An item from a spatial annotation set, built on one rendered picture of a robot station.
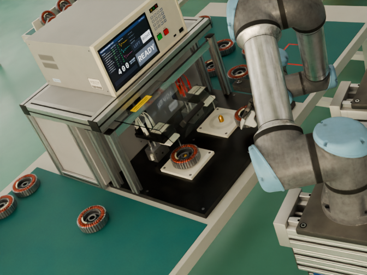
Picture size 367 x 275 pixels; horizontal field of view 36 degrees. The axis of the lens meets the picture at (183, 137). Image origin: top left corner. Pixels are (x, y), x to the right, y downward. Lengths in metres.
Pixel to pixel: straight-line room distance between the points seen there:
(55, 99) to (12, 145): 2.26
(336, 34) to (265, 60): 1.31
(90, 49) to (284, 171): 0.89
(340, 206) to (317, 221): 0.08
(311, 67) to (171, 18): 0.66
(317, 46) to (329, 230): 0.53
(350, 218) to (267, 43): 0.46
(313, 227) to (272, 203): 1.58
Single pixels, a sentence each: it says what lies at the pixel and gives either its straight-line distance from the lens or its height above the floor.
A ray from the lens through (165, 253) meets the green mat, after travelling 1.85.
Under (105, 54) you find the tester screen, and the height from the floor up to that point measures 1.27.
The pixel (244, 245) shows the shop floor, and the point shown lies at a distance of 2.80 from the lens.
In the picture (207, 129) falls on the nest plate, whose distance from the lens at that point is 2.22.
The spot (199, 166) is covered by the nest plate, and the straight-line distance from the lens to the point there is 2.06.
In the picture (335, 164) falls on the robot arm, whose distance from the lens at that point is 1.26.
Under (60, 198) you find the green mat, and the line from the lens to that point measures 2.28.
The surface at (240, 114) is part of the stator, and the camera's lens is 2.12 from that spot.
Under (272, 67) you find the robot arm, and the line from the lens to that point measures 1.38.
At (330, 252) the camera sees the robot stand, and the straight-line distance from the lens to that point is 1.49.
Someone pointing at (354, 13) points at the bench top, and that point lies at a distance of 2.81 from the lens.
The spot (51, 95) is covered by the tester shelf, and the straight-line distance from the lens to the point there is 2.18.
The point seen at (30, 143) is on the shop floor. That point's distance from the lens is 4.26.
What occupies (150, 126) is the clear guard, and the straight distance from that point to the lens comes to 1.84.
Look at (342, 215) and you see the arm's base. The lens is 1.36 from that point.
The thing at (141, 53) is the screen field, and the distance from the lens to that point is 2.03.
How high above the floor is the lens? 2.05
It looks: 35 degrees down
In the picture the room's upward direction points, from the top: 22 degrees counter-clockwise
